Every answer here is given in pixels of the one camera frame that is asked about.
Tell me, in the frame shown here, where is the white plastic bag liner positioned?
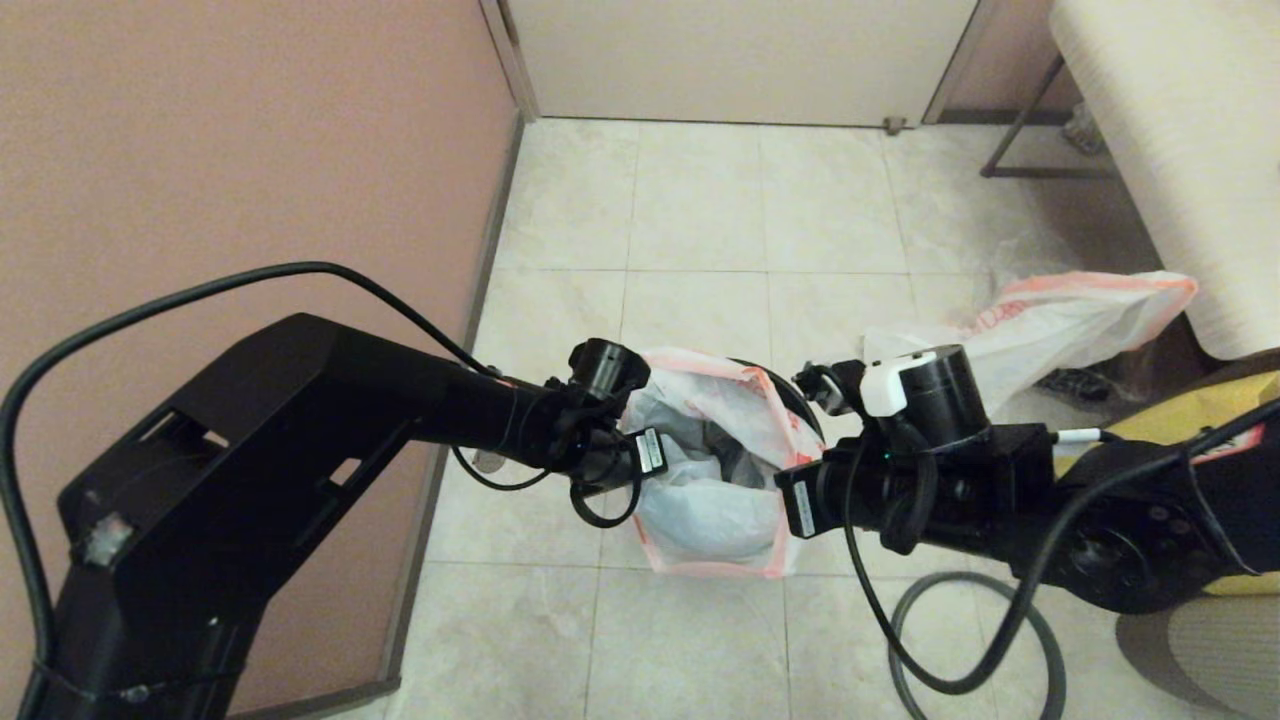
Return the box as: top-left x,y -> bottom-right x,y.
620,347 -> 829,579

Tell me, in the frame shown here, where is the grey bin rim ring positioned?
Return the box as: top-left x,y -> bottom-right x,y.
888,572 -> 1067,720

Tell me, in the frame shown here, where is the black round trash bin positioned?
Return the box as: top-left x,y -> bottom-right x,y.
700,357 -> 827,481

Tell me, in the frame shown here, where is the white bag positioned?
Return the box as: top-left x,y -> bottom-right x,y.
865,272 -> 1197,413

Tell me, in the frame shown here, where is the clear bag with dark contents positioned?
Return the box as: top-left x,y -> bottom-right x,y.
1035,345 -> 1151,406

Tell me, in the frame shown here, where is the yellow fabric bag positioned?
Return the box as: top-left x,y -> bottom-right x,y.
1100,372 -> 1280,598

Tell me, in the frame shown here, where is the dark grey baseboard strip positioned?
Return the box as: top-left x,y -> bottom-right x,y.
230,115 -> 528,720

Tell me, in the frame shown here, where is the grey ribbed round pad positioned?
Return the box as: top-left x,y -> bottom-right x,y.
1115,590 -> 1280,720

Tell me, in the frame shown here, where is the white door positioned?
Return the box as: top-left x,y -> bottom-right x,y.
497,0 -> 981,130

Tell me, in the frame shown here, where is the small clear plastic wrapper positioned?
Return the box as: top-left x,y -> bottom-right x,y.
1060,103 -> 1103,158

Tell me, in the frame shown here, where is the black left camera cable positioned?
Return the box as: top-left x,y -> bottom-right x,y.
450,445 -> 644,530

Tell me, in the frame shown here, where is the thin black camera cable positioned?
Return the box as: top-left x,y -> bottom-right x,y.
843,400 -> 1280,697

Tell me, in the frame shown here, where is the dark metal table frame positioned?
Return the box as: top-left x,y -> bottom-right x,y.
980,55 -> 1119,181

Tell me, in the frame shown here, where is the grey door frame post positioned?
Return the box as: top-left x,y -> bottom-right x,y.
478,0 -> 543,123
918,0 -> 1001,127

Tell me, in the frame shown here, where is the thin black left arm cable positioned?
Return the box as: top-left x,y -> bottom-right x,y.
0,262 -> 501,691

